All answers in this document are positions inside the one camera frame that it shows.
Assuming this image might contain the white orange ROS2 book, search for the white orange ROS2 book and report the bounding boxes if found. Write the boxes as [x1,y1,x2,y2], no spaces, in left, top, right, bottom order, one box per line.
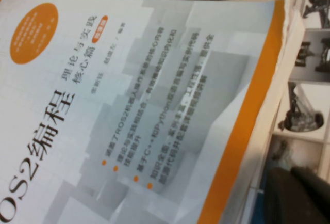
[0,0,305,224]

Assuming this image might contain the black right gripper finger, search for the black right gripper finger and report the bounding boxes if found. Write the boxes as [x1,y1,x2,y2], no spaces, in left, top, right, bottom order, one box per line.
[259,166,330,224]

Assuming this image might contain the white car suspension book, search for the white car suspension book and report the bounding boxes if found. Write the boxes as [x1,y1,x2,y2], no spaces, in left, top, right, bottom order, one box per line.
[203,0,330,224]

